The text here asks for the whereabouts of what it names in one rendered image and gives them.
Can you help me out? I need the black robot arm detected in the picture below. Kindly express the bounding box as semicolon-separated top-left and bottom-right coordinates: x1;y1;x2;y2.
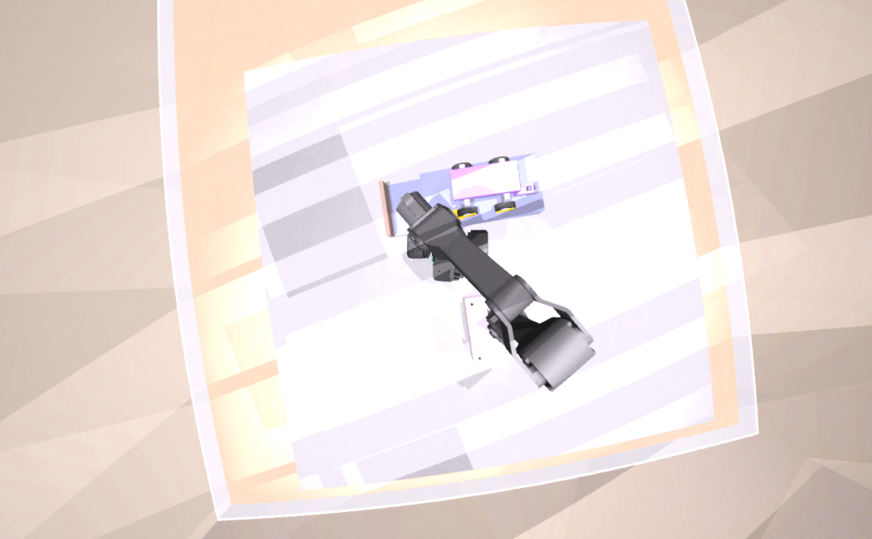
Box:
396;192;596;392

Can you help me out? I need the pale lavender ramp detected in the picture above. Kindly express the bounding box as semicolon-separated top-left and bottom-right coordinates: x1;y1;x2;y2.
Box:
378;153;545;237

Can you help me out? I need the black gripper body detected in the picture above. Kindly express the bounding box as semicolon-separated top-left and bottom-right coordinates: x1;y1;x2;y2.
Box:
406;229;489;259

